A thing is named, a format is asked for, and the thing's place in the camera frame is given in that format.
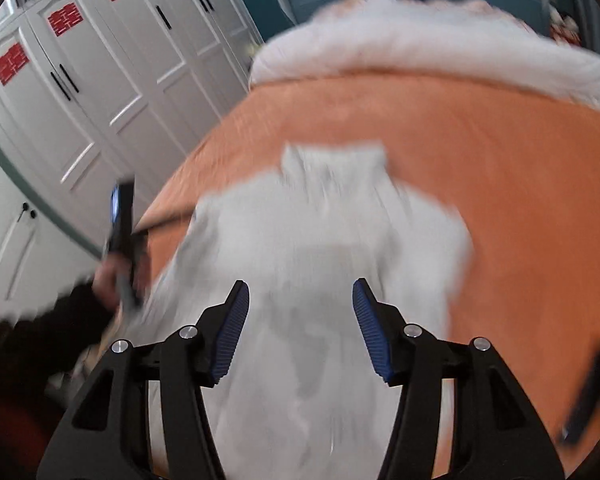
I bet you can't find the white padded jacket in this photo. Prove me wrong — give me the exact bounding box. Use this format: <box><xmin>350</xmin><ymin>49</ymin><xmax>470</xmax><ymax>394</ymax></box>
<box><xmin>122</xmin><ymin>144</ymin><xmax>472</xmax><ymax>479</ymax></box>

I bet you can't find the person's left hand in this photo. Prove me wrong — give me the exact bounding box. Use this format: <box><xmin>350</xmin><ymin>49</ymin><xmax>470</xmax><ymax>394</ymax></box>
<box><xmin>92</xmin><ymin>254</ymin><xmax>131</xmax><ymax>311</ymax></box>

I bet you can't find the white wardrobe with red stickers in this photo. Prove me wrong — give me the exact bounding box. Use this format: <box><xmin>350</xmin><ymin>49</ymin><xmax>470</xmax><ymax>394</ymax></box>
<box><xmin>0</xmin><ymin>0</ymin><xmax>260</xmax><ymax>309</ymax></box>

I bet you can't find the orange bed blanket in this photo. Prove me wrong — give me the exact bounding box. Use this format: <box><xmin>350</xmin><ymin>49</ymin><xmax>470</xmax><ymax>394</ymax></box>
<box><xmin>147</xmin><ymin>74</ymin><xmax>600</xmax><ymax>432</ymax></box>

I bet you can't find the white rolled duvet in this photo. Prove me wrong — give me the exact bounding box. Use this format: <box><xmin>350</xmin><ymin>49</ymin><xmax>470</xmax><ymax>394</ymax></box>
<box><xmin>249</xmin><ymin>0</ymin><xmax>600</xmax><ymax>112</ymax></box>

